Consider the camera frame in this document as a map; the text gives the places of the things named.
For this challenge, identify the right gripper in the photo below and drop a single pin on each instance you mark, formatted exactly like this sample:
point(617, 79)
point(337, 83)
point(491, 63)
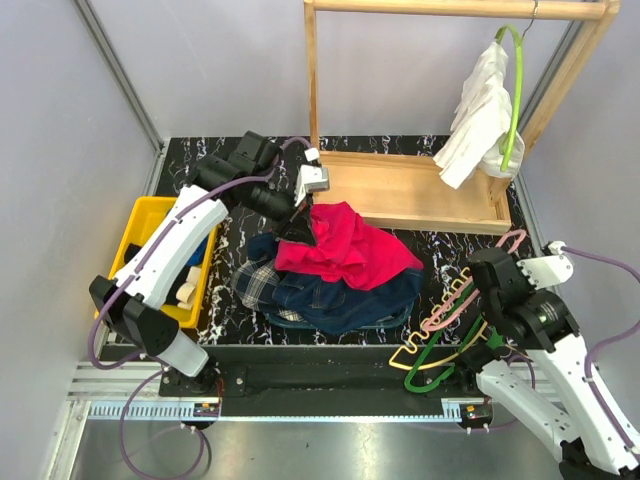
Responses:
point(527, 283)

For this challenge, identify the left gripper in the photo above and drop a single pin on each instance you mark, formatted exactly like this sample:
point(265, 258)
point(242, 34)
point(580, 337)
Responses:
point(300, 229)

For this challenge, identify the pink red t-shirt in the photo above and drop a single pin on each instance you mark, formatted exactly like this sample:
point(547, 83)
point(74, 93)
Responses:
point(347, 249)

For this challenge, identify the white shirt hanger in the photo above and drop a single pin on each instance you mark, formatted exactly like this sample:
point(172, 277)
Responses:
point(462, 298)

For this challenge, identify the navy plaid skirt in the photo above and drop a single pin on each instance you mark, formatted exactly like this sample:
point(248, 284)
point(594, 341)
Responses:
point(255, 282)

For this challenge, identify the blue denim garment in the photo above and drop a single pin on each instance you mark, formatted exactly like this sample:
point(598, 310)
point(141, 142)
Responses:
point(336, 308)

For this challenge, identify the lime green hanger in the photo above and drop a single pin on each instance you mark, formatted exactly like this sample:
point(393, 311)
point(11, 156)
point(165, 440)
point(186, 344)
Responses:
point(517, 85)

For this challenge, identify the white garment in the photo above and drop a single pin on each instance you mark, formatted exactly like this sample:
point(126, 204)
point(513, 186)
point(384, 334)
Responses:
point(479, 132)

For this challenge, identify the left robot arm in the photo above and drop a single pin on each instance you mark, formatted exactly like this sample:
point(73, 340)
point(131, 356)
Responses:
point(130, 303)

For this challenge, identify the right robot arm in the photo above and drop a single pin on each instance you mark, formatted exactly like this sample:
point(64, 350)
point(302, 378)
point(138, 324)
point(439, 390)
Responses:
point(588, 434)

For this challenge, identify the clear blue plastic tub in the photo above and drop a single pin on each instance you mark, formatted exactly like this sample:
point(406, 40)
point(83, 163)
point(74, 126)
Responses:
point(391, 321)

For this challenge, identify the blue folded cloth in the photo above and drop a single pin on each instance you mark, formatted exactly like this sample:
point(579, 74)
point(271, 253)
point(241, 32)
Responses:
point(197, 257)

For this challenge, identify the wooden clothes rack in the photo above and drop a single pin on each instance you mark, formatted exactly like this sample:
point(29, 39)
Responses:
point(405, 192)

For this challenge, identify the black folded cloth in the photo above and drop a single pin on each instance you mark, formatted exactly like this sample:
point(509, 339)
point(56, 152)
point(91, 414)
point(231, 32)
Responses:
point(170, 299)

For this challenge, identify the yellow plastic bin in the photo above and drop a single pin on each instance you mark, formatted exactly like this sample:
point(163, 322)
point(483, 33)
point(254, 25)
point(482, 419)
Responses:
point(146, 216)

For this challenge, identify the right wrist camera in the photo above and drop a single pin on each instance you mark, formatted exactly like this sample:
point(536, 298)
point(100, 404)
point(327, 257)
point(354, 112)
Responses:
point(550, 270)

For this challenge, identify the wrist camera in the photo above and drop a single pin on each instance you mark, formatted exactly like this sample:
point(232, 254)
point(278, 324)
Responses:
point(550, 270)
point(312, 177)

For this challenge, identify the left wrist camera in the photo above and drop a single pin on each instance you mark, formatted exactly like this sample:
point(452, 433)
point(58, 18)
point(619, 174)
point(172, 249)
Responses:
point(312, 177)

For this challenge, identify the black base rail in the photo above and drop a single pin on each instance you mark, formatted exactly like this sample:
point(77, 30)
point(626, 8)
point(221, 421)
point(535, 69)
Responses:
point(324, 383)

